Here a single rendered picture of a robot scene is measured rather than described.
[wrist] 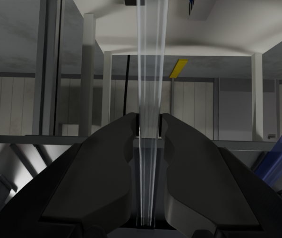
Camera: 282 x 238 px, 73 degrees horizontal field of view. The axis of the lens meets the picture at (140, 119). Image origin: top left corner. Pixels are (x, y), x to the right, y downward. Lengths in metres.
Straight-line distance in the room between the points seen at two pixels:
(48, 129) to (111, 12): 0.38
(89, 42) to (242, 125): 3.33
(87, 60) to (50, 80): 0.17
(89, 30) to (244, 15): 0.46
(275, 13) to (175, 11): 0.28
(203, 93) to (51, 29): 3.22
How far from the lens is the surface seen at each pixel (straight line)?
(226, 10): 0.66
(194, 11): 0.56
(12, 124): 4.00
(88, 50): 0.62
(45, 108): 0.46
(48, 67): 0.48
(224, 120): 3.58
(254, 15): 0.72
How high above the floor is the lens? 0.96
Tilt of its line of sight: 4 degrees down
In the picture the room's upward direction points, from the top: 178 degrees counter-clockwise
